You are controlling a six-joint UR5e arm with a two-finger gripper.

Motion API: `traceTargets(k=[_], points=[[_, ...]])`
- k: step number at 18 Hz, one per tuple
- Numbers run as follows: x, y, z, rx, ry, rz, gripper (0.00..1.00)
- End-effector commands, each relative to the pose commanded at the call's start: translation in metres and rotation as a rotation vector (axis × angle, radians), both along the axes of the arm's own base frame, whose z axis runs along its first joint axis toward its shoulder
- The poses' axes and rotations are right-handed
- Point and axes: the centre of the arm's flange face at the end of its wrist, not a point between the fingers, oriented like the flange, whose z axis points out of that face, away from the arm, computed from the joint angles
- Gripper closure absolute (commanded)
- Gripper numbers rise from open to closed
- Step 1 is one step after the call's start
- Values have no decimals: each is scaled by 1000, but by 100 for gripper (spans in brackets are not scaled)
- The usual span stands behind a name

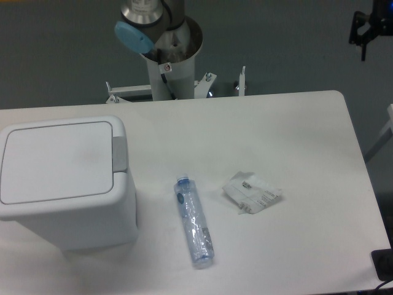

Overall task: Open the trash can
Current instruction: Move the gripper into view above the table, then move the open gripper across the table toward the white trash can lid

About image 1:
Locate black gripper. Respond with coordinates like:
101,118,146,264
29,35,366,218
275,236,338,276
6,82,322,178
349,0,392,61

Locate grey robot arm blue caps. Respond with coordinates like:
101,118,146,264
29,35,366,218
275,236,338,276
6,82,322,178
114,1,392,64

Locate grey trash can push button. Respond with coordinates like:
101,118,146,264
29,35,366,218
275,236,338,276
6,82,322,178
112,136,128,173

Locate white plastic trash can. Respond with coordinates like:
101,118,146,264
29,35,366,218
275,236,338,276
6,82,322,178
1,115,138,251

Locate crumpled clear plastic bag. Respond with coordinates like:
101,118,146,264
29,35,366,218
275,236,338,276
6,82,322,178
222,171,282,214

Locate black device at table corner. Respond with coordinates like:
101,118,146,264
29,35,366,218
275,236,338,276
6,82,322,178
371,248,392,281

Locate clear plastic water bottle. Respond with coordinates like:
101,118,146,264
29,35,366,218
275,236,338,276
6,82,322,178
174,174,214,269

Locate white frame at right edge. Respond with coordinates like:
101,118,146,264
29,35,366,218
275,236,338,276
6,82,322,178
364,103,393,163

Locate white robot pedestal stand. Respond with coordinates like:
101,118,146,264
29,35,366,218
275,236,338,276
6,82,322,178
106,17,217,103

